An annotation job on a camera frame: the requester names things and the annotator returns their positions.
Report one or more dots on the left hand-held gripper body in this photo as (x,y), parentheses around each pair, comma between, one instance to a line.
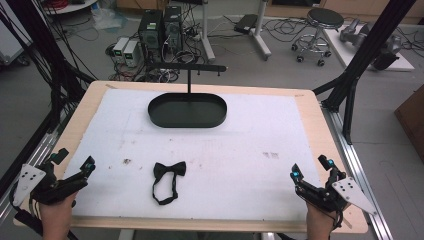
(63,188)

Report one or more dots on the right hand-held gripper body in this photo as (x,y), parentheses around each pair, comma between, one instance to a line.
(316,195)

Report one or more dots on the person's right hand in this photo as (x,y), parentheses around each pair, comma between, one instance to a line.
(318,223)

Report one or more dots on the person's left hand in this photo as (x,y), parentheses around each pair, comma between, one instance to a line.
(55,220)

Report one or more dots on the white foam mat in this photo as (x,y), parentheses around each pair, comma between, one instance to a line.
(216,173)

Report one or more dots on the black bow tie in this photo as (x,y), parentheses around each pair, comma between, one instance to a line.
(170,169)

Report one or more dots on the brown wooden cabinet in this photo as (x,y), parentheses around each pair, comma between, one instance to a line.
(411,121)

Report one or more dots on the black stand with oval tray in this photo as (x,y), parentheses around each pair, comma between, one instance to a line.
(186,113)

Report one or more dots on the white floor board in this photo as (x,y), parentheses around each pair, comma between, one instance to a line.
(346,53)

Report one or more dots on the white power supply unit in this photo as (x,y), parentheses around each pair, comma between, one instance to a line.
(120,48)
(131,53)

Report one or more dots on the grey wheeled case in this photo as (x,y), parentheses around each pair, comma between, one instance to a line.
(11,40)

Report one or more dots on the round black swivel stool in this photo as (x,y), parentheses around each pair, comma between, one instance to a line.
(325,18)

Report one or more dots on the clear plastic bag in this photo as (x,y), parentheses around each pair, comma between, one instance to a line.
(108,18)

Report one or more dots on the white desk leg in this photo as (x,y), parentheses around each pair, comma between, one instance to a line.
(260,33)
(206,36)

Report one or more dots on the black computer tower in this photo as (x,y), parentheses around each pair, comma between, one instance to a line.
(173,30)
(150,33)

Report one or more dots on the round white table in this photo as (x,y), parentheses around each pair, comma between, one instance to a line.
(70,6)

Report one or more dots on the flat black box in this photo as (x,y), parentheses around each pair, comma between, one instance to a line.
(245,24)

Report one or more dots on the aluminium rail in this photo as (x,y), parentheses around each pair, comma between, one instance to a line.
(360,170)
(36,156)

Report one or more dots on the black metal frame post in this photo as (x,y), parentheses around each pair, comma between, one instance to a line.
(40,50)
(363,56)

